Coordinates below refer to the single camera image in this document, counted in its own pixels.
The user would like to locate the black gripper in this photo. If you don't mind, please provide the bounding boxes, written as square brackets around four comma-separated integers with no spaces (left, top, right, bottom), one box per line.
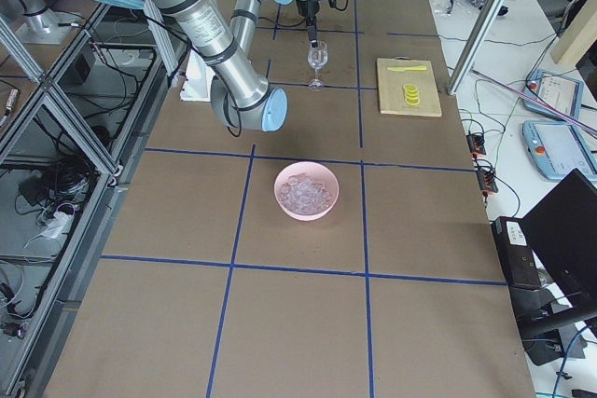
[297,0,320,47]

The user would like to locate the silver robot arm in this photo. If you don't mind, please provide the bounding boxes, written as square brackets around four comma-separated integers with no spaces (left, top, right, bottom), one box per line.
[95,0,318,131]

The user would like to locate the clear wine glass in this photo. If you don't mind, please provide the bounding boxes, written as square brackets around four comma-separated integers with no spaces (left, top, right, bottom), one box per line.
[308,41,328,91]

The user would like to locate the pile of ice cubes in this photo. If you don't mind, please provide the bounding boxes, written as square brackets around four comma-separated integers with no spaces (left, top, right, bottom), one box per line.
[277,173,333,215]

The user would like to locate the yellow plastic knife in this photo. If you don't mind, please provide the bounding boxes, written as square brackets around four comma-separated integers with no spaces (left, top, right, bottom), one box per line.
[386,65,427,73]

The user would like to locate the bamboo cutting board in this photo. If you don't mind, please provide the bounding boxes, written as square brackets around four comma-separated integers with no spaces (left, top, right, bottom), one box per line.
[376,58,442,117]

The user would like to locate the pink bowl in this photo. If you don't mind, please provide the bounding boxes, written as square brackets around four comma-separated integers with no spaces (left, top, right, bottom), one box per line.
[274,161,340,221]

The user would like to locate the orange connector block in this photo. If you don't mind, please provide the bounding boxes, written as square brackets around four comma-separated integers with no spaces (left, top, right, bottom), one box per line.
[466,133,486,158]
[477,166,498,196]

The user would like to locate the blue teach pendant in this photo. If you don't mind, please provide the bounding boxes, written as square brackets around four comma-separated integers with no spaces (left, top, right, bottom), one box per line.
[522,69,584,118]
[522,120,596,182]

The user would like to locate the black box with label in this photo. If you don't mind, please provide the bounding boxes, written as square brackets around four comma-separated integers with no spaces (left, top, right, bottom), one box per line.
[491,216,549,291]

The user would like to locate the black laptop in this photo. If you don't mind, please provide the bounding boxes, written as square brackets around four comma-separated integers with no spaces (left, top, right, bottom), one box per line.
[521,169,596,300]

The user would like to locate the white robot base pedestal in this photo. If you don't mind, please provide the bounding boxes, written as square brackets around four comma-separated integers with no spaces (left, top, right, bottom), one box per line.
[180,52,215,103]

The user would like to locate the aluminium frame strut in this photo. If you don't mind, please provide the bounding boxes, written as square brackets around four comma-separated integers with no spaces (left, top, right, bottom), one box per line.
[447,0,505,95]

